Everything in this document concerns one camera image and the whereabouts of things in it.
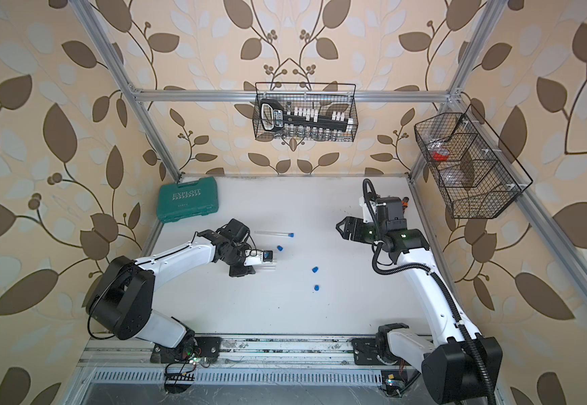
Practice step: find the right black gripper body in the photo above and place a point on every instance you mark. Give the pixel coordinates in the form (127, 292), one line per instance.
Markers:
(368, 233)

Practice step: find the black wire basket back wall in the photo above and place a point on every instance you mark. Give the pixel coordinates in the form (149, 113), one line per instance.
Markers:
(322, 94)

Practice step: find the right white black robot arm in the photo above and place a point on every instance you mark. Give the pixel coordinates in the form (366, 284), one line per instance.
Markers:
(457, 363)

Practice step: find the black wire basket right wall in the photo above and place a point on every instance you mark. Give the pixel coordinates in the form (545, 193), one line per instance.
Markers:
(483, 176)

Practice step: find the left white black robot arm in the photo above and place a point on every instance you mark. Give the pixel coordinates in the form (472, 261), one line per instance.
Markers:
(122, 300)

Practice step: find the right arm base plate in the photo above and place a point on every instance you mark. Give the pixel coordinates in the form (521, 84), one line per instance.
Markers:
(366, 352)

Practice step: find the black wire basket wall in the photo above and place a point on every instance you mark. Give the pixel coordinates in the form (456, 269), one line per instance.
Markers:
(322, 94)
(483, 176)

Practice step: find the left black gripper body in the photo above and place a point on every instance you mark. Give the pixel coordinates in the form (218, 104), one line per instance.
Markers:
(237, 260)

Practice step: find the red item in basket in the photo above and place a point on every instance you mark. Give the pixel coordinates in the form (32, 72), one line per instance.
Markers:
(438, 152)

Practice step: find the black socket holder set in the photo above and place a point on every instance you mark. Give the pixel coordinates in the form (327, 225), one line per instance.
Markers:
(275, 116)

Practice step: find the green plastic tool case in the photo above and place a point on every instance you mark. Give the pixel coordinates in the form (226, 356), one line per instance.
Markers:
(186, 200)

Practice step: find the aluminium front rail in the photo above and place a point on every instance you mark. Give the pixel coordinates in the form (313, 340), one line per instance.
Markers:
(239, 350)

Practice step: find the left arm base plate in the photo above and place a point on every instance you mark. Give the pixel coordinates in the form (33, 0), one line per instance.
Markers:
(206, 349)

